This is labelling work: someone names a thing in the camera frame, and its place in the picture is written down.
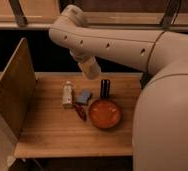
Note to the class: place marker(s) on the left wooden side panel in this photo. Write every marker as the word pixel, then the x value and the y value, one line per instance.
pixel 17 85

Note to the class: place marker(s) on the blue eraser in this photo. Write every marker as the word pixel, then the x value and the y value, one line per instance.
pixel 84 97

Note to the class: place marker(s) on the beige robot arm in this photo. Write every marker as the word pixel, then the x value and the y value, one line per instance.
pixel 160 123

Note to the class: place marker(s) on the white glue bottle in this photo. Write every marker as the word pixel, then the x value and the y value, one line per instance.
pixel 67 99

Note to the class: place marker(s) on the orange red bowl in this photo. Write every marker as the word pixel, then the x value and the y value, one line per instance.
pixel 105 114

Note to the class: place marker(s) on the black cylindrical can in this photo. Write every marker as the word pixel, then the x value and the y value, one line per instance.
pixel 105 88

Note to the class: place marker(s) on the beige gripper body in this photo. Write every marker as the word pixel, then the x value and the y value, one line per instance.
pixel 89 66

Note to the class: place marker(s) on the wooden shelf rail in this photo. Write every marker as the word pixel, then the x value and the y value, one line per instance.
pixel 161 14

